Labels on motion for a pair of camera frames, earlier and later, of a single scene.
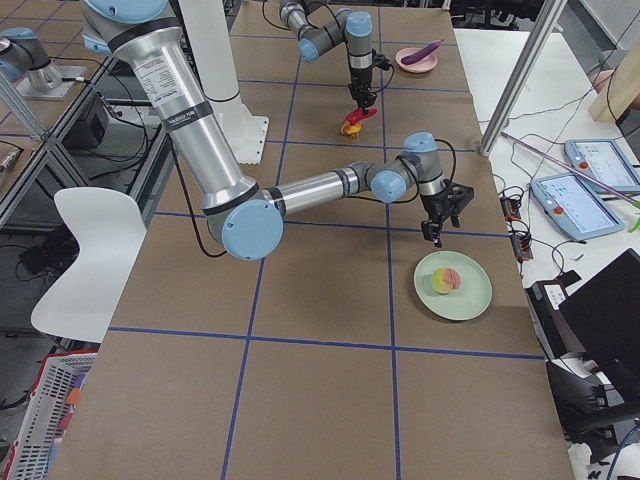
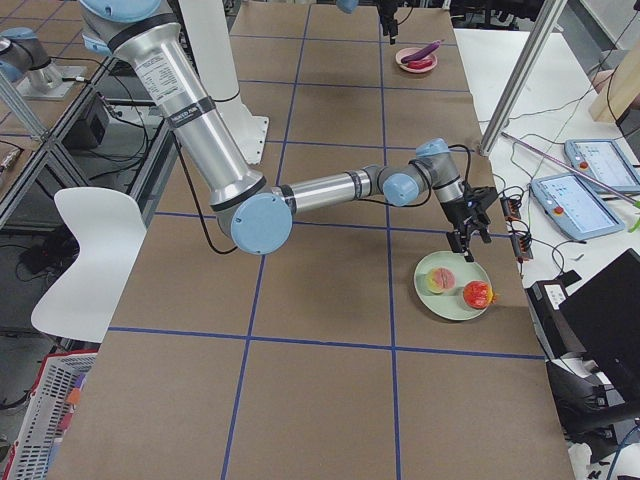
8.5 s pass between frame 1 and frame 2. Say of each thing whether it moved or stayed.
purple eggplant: stayed
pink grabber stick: stayed
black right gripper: moved
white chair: stayed
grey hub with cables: stayed
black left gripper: moved
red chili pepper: moved
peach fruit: moved
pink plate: stayed
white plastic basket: stayed
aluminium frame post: stayed
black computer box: stayed
